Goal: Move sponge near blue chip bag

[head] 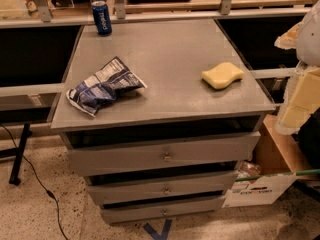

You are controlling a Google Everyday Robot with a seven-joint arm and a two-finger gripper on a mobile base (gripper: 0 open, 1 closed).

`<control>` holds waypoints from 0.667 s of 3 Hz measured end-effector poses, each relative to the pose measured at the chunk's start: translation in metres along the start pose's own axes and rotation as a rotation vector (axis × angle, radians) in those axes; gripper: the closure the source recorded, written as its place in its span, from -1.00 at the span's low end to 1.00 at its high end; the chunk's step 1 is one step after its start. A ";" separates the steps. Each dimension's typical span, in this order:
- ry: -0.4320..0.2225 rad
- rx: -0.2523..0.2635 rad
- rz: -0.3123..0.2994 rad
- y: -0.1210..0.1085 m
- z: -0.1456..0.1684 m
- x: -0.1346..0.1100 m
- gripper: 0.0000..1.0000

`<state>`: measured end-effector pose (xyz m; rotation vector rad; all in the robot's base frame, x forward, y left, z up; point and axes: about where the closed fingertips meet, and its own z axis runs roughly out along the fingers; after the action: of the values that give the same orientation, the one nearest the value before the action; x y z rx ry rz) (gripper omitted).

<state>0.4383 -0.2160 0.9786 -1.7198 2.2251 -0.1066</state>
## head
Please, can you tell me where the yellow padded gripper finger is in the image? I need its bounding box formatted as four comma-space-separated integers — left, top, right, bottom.
275, 66, 320, 135

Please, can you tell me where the yellow sponge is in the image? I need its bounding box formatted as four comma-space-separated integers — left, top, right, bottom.
201, 62, 244, 90

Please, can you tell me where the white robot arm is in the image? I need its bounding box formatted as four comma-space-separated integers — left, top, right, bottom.
274, 1, 320, 135

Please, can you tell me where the blue chip bag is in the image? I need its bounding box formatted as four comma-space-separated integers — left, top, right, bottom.
66, 56, 147, 117

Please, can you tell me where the cardboard box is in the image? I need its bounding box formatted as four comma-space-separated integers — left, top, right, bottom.
223, 115, 319, 208

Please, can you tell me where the green rod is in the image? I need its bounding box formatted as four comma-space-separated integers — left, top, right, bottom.
235, 169, 320, 182

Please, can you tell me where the grey drawer cabinet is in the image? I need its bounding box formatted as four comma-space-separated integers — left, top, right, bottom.
52, 19, 274, 211

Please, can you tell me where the middle grey drawer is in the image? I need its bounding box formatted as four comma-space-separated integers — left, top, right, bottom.
87, 170, 237, 205

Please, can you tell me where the grey drawer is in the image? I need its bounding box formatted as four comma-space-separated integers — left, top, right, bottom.
101, 196, 225, 224
87, 170, 237, 205
68, 132, 260, 176

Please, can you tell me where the bottom grey drawer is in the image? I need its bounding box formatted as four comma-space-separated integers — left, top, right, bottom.
101, 196, 225, 224

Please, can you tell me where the blue pepsi can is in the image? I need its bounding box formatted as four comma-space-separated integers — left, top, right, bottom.
91, 1, 112, 35

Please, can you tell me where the top grey drawer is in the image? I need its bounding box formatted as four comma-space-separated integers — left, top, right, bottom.
68, 132, 260, 176

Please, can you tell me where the black table leg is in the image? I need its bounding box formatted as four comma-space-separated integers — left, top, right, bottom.
9, 123, 32, 186

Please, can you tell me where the metal rail frame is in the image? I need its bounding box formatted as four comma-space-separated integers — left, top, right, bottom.
0, 0, 316, 29

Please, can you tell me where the black power cable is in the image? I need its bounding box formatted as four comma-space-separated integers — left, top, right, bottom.
0, 122, 70, 240

